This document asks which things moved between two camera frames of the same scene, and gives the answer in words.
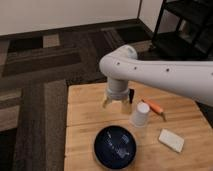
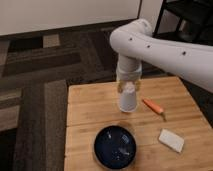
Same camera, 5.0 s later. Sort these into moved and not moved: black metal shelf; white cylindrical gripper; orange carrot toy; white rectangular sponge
Moved: white cylindrical gripper
Not moved: black metal shelf; white rectangular sponge; orange carrot toy
